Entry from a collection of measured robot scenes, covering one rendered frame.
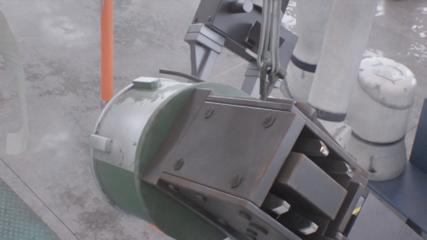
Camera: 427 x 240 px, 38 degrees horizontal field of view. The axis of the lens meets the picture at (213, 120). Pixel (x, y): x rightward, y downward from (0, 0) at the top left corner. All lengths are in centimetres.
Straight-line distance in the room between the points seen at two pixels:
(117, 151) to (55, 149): 228
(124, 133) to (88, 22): 327
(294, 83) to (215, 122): 116
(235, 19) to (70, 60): 273
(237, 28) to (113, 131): 25
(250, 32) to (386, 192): 97
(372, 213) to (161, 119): 19
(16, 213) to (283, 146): 220
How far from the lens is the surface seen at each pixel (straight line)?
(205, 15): 75
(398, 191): 167
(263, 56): 46
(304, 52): 156
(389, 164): 167
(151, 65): 333
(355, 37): 127
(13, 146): 129
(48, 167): 274
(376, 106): 156
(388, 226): 48
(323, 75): 129
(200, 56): 75
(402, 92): 155
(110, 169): 57
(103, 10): 65
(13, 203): 261
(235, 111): 47
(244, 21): 76
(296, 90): 164
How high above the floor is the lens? 175
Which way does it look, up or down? 37 degrees down
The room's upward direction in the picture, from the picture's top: straight up
